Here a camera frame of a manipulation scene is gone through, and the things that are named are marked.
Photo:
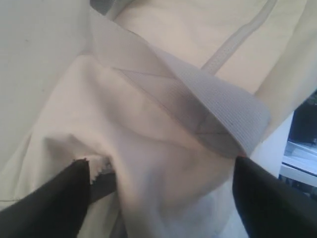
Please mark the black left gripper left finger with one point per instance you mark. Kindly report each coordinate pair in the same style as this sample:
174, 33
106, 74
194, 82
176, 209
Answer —
55, 210

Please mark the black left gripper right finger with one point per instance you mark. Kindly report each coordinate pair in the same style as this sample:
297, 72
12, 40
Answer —
269, 208

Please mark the white fabric backpack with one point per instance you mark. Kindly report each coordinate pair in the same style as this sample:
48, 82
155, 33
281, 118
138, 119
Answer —
159, 96

